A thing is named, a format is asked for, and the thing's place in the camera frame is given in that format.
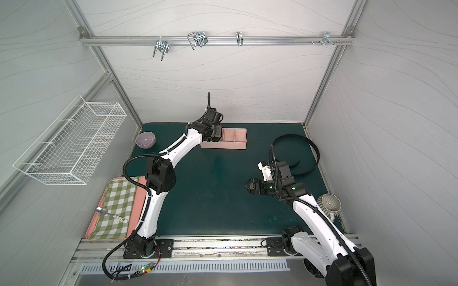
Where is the purple bowl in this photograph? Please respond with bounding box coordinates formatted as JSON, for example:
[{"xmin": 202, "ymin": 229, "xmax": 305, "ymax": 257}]
[{"xmin": 135, "ymin": 132, "xmax": 156, "ymax": 149}]

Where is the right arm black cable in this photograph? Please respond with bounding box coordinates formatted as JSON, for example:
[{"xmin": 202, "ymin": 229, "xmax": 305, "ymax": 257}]
[{"xmin": 303, "ymin": 259, "xmax": 324, "ymax": 280}]

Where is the horizontal aluminium rail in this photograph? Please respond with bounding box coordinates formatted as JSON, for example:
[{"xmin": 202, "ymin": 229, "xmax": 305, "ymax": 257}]
[{"xmin": 80, "ymin": 34, "xmax": 356, "ymax": 47}]

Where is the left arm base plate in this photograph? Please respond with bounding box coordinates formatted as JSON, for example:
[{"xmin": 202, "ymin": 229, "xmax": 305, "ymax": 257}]
[{"xmin": 122, "ymin": 239, "xmax": 174, "ymax": 259}]

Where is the pink divided storage box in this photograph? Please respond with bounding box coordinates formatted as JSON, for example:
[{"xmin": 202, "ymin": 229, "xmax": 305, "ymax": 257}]
[{"xmin": 200, "ymin": 128, "xmax": 247, "ymax": 150}]

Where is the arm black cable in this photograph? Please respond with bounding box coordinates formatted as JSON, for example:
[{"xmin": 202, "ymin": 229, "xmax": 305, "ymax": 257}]
[
  {"xmin": 101, "ymin": 232, "xmax": 162, "ymax": 281},
  {"xmin": 303, "ymin": 259, "xmax": 324, "ymax": 280}
]

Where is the metal spoon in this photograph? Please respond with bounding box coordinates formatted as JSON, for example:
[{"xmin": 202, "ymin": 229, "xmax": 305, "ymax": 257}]
[{"xmin": 95, "ymin": 207, "xmax": 129, "ymax": 224}]

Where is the metal hook clamp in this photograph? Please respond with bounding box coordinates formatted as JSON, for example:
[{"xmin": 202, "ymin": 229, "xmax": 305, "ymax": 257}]
[
  {"xmin": 310, "ymin": 32, "xmax": 342, "ymax": 46},
  {"xmin": 187, "ymin": 32, "xmax": 208, "ymax": 50},
  {"xmin": 153, "ymin": 36, "xmax": 169, "ymax": 61},
  {"xmin": 236, "ymin": 32, "xmax": 243, "ymax": 46}
]

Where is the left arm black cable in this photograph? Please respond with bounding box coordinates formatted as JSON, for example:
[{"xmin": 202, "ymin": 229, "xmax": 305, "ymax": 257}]
[{"xmin": 101, "ymin": 232, "xmax": 162, "ymax": 281}]

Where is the front aluminium frame rail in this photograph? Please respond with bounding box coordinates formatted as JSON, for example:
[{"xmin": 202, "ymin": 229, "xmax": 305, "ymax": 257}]
[{"xmin": 70, "ymin": 234, "xmax": 366, "ymax": 263}]

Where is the white ribbed cup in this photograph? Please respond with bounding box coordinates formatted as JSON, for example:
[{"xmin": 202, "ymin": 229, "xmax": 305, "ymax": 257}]
[{"xmin": 316, "ymin": 193, "xmax": 342, "ymax": 222}]

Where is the black belt right side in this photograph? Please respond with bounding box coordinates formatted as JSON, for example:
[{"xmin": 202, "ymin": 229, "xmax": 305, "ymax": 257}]
[{"xmin": 271, "ymin": 133, "xmax": 320, "ymax": 178}]

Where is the white wire basket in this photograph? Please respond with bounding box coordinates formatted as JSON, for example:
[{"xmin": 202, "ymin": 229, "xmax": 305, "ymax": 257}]
[{"xmin": 13, "ymin": 95, "xmax": 126, "ymax": 185}]

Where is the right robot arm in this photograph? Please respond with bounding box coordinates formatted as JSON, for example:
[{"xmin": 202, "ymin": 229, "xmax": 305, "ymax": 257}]
[{"xmin": 245, "ymin": 145, "xmax": 377, "ymax": 286}]

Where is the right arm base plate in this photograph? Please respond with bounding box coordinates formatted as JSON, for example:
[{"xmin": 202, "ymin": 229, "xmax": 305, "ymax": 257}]
[{"xmin": 265, "ymin": 237, "xmax": 298, "ymax": 257}]

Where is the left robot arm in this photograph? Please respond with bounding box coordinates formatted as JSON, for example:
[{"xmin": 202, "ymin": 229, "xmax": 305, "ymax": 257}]
[{"xmin": 122, "ymin": 107, "xmax": 224, "ymax": 258}]

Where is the pink tray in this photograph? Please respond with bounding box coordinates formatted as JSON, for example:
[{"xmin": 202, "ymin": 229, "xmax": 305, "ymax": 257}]
[{"xmin": 85, "ymin": 176, "xmax": 148, "ymax": 241}]

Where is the green checked cloth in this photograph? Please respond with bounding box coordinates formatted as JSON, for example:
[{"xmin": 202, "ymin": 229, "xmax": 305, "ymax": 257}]
[{"xmin": 88, "ymin": 177, "xmax": 140, "ymax": 240}]

